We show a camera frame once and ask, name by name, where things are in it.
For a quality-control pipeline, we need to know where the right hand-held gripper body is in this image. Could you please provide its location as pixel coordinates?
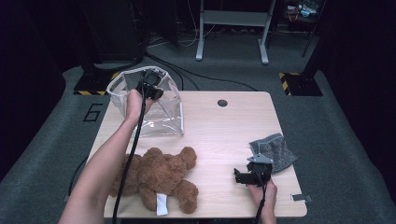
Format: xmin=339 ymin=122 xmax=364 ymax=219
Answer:
xmin=247 ymin=154 xmax=275 ymax=188

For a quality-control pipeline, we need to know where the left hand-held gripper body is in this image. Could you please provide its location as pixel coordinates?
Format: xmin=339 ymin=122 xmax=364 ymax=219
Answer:
xmin=135 ymin=70 xmax=165 ymax=101

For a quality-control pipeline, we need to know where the grey fluffy cloth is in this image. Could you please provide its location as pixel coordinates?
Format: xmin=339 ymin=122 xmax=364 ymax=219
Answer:
xmin=248 ymin=133 xmax=298 ymax=175

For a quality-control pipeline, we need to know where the clear plastic bag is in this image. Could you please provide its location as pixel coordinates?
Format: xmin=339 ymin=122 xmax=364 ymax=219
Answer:
xmin=106 ymin=65 xmax=185 ymax=138

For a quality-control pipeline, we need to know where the brown teddy bear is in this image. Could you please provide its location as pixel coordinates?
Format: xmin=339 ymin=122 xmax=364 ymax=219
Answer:
xmin=108 ymin=147 xmax=200 ymax=217

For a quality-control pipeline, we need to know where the person's left hand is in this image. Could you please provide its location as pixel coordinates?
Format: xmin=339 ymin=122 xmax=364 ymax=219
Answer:
xmin=125 ymin=89 xmax=154 ymax=124

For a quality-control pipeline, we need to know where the person's right hand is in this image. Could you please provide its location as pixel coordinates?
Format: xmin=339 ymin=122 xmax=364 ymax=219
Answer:
xmin=247 ymin=180 xmax=277 ymax=216

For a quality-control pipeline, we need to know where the black stand base striped tape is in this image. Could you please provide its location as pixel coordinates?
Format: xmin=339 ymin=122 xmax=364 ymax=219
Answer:
xmin=73 ymin=72 xmax=122 ymax=96
xmin=278 ymin=72 xmax=324 ymax=97

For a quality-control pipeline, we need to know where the black cabinet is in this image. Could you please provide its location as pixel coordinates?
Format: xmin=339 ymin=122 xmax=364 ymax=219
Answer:
xmin=78 ymin=0 xmax=148 ymax=63

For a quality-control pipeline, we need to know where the dark curtain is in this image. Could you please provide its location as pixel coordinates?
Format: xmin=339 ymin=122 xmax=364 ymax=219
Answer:
xmin=0 ymin=0 xmax=82 ymax=183
xmin=317 ymin=0 xmax=396 ymax=206

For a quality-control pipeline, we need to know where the dark shelf with clutter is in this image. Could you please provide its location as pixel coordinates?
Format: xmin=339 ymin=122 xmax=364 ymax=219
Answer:
xmin=284 ymin=0 xmax=326 ymax=32

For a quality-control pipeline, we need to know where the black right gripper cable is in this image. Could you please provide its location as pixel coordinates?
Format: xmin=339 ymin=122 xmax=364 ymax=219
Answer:
xmin=253 ymin=169 xmax=267 ymax=224

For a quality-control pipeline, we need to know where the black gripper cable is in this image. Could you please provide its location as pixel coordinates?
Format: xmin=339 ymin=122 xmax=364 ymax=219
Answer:
xmin=253 ymin=169 xmax=267 ymax=224
xmin=111 ymin=73 xmax=148 ymax=224

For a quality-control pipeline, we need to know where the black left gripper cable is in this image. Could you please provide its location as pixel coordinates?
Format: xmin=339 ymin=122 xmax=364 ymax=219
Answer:
xmin=111 ymin=73 xmax=148 ymax=224

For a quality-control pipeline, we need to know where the white floor cable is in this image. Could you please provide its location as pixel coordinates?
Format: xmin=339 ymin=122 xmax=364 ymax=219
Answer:
xmin=178 ymin=0 xmax=218 ymax=49

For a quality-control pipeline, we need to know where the grey metal desk frame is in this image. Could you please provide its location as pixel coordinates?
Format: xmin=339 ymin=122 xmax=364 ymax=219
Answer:
xmin=195 ymin=0 xmax=276 ymax=65

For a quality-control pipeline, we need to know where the thin black floor cable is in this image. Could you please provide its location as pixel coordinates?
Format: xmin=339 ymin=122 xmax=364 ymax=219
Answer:
xmin=67 ymin=157 xmax=90 ymax=198

